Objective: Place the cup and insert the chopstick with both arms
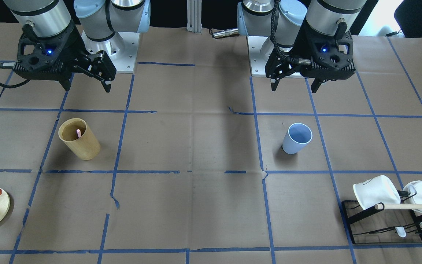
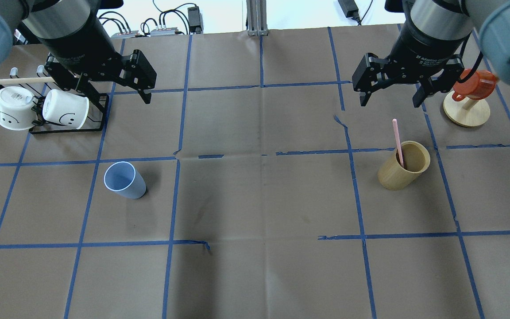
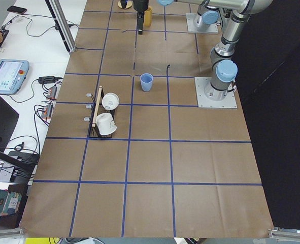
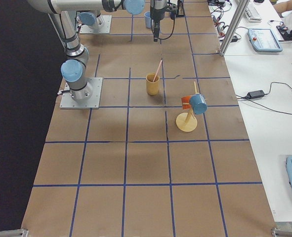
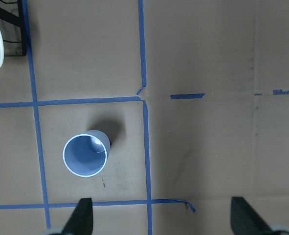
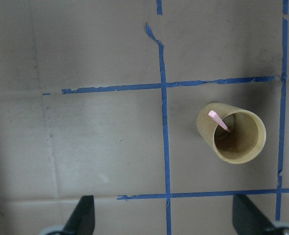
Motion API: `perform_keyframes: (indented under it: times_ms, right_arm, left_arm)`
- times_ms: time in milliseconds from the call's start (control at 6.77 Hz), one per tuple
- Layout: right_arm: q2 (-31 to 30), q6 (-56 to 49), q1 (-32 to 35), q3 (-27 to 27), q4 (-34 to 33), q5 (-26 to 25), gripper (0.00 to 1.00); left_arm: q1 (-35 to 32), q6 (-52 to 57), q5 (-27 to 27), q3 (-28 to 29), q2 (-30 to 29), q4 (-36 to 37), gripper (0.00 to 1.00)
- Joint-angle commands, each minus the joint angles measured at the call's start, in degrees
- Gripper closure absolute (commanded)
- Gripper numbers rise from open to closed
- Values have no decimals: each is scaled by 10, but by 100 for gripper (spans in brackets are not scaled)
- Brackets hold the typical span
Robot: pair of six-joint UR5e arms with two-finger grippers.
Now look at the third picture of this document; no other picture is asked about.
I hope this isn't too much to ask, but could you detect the teach pendant tablet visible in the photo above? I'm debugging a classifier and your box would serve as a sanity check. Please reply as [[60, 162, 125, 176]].
[[0, 59, 29, 95]]

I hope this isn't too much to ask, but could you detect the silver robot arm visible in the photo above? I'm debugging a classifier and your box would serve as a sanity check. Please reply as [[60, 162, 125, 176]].
[[132, 1, 220, 35], [185, 0, 272, 101]]

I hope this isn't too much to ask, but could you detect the black smartphone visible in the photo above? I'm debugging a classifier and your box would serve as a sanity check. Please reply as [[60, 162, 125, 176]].
[[7, 5, 27, 14]]

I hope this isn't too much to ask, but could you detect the orange grey adapter box upper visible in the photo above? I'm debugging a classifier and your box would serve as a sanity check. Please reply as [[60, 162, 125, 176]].
[[46, 85, 57, 100]]

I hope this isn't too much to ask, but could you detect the white mug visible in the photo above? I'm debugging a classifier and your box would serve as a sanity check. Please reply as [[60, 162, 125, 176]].
[[96, 113, 117, 136], [102, 93, 120, 110]]

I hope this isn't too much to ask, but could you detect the wooden rack handle rod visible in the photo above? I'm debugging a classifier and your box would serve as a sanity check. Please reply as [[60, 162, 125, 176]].
[[91, 85, 103, 128]]

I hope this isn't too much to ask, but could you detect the grey usb hub dock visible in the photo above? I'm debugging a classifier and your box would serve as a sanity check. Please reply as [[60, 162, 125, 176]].
[[0, 167, 17, 182]]

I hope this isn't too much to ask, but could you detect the black wire cup rack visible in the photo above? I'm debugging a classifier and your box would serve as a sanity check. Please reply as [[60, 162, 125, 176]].
[[84, 86, 117, 139]]

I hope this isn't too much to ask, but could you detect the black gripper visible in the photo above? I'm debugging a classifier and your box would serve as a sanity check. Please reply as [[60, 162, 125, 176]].
[[134, 0, 149, 35]]

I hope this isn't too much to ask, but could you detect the round wooden coaster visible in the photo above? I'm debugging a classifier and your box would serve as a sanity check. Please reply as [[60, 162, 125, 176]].
[[117, 0, 132, 9]]

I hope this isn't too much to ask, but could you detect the orange grey adapter box lower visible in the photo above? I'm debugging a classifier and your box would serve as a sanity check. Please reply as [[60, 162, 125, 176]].
[[41, 104, 53, 120]]

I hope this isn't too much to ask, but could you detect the orange grey adapter box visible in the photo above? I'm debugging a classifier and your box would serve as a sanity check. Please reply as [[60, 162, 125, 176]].
[[46, 85, 57, 100], [41, 104, 53, 120]]

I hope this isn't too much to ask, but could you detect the white mug front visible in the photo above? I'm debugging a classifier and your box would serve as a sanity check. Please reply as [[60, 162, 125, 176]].
[[96, 113, 117, 136]]

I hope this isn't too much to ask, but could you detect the black power adapter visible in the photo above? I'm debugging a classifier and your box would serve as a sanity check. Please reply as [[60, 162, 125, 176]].
[[38, 76, 55, 84]]

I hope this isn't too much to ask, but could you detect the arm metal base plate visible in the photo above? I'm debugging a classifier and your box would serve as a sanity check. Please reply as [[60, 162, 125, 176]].
[[186, 13, 219, 34], [194, 77, 237, 109]]

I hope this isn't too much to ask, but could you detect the light blue plastic cup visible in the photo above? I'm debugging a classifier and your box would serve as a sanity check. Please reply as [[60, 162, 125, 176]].
[[140, 73, 153, 92]]

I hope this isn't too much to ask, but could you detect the bamboo chopstick holder cylinder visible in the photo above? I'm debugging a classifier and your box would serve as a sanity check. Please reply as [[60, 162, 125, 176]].
[[144, 6, 152, 27]]

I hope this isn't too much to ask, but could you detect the brown paper table cover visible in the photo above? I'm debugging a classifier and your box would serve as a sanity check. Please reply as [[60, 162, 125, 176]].
[[20, 1, 273, 238]]

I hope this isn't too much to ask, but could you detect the white mug rear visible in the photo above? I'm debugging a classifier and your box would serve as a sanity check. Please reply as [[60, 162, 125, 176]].
[[102, 93, 120, 110]]

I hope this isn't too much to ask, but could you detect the aluminium frame post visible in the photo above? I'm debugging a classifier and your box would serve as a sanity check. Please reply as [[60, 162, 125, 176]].
[[45, 0, 76, 53]]

